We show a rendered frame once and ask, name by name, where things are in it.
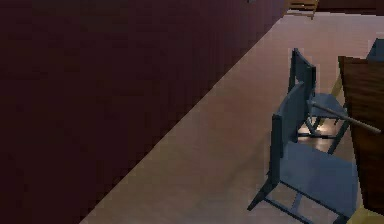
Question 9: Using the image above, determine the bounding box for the brown wooden slatted furniture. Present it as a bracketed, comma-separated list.
[286, 0, 320, 20]

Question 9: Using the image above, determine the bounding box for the dark brown wooden table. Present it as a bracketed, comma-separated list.
[329, 55, 384, 224]

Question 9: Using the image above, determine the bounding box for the thin grey brown stick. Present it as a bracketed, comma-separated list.
[308, 100, 382, 135]

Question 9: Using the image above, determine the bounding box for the blue grey chair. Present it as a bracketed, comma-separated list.
[366, 38, 384, 63]
[287, 47, 350, 155]
[246, 80, 360, 224]

